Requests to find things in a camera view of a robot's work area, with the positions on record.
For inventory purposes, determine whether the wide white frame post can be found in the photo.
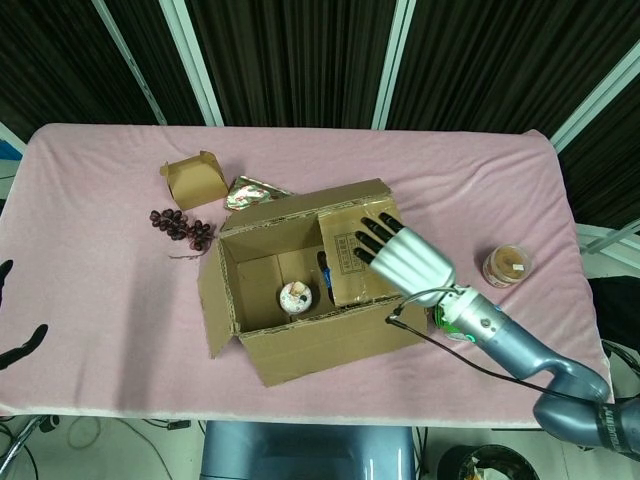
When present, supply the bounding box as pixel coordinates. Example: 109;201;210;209
547;47;640;154
369;0;417;130
159;0;225;127

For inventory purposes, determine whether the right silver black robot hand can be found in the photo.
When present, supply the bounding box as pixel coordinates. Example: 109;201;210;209
352;212;456;307

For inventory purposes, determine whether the dark bottle with blue label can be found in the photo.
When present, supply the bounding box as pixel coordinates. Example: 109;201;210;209
316;251;335;304

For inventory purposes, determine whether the blue-grey robot torso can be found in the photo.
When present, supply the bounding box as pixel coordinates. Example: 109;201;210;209
199;419;417;480

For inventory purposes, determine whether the gold red foil packet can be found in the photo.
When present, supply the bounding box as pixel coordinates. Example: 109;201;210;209
224;174;296;214

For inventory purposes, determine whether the dark red grape bunch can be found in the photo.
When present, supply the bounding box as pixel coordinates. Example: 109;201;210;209
148;208;215;261

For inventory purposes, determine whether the jar with orange label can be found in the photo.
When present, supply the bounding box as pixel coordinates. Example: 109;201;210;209
482;242;532;289

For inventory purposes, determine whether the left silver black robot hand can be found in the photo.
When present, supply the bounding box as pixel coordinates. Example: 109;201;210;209
0;258;50;372

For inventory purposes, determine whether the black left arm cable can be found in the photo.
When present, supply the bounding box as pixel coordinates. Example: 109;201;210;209
0;419;21;451

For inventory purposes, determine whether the thin white frame post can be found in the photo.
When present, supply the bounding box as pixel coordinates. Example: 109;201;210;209
92;0;167;126

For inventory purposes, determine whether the green snack bag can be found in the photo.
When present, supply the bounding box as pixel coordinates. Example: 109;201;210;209
429;304;474;342

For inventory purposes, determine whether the small kraft paper box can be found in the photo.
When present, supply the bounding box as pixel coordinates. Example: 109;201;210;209
159;149;230;211

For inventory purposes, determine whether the pink fleece tablecloth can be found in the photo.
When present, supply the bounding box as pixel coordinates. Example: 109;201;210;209
0;122;609;434

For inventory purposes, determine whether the white patterned round cup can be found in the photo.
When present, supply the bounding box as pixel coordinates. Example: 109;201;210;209
278;281;316;315

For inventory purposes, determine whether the black trash bin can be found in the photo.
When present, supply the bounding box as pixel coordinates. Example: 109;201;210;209
437;442;541;480

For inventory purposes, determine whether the black pleated curtain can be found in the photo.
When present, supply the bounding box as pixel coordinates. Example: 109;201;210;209
0;0;640;226

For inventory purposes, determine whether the large brown cardboard box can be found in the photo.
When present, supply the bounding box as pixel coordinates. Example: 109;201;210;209
195;178;430;389

